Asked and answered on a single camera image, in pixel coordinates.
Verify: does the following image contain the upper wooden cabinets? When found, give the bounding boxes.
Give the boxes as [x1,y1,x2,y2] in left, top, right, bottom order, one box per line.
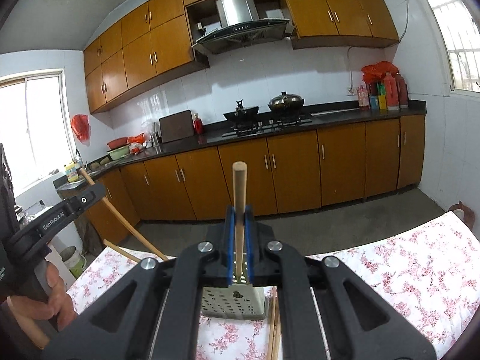
[84,0,400,113]

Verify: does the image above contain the red thermos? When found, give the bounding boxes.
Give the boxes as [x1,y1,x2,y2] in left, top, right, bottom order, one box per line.
[383,72,400,111]

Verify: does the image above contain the steel range hood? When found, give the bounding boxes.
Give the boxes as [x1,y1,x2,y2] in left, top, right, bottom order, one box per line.
[187,0,294,55]

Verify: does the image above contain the person's left hand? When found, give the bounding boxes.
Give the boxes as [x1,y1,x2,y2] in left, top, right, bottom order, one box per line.
[7,262,78,336]

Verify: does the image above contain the right window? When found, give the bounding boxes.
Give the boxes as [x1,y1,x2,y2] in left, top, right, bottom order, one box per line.
[427,0,479,93]

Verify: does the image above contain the gas stove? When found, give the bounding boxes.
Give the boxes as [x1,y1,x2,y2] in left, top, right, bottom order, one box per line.
[222,115,312,137]

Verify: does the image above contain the wooden chopstick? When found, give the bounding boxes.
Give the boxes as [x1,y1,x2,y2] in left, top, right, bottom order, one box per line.
[81,169,168,261]
[103,239,141,263]
[266,287,281,360]

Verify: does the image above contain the wooden chopstick on table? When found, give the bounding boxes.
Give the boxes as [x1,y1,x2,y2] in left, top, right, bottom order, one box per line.
[103,239,141,263]

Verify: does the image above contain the wooden chopstick beside holder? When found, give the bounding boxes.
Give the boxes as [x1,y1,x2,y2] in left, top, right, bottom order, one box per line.
[266,287,281,360]

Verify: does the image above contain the red plastic bag on counter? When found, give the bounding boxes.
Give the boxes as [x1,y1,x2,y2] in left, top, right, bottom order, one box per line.
[361,61,399,84]

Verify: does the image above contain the grey perforated utensil holder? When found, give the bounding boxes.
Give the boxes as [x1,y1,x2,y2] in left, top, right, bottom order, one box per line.
[200,250,269,321]

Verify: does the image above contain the red bag hanging on wall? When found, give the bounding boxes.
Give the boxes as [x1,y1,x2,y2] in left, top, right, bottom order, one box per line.
[70,114,90,144]

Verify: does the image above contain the lower wooden cabinets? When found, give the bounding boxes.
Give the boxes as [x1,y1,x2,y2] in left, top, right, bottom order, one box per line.
[99,112,425,224]

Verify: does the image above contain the black countertop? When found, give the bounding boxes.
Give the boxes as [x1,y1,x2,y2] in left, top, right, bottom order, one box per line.
[52,98,428,192]

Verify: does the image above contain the green basin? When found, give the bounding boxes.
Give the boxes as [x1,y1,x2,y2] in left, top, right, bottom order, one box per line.
[107,145,129,161]

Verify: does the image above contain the dark cutting board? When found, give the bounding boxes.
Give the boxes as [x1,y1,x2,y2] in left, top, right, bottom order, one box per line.
[159,110,194,143]

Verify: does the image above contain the red bowl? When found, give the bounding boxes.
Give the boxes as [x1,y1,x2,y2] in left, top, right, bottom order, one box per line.
[106,136,128,150]

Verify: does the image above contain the left window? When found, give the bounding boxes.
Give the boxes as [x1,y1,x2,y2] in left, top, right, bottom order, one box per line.
[1,70,73,195]

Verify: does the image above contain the yellow detergent bottle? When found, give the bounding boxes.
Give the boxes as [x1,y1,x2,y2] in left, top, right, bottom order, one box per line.
[64,162,79,183]

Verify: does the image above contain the red bottle on counter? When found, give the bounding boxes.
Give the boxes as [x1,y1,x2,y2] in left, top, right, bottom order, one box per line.
[193,113,203,135]

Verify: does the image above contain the steel pot with lid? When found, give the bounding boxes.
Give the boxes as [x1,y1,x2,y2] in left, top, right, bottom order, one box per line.
[268,91,304,118]

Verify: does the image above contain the floral pink tablecloth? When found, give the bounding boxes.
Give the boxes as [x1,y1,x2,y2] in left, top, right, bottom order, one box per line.
[67,212,479,359]

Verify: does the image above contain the wooden cabinets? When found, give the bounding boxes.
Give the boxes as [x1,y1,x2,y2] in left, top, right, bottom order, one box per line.
[99,112,425,224]
[84,0,400,113]

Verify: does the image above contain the window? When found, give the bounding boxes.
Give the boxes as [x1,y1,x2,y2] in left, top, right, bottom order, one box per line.
[427,0,479,93]
[1,70,73,195]

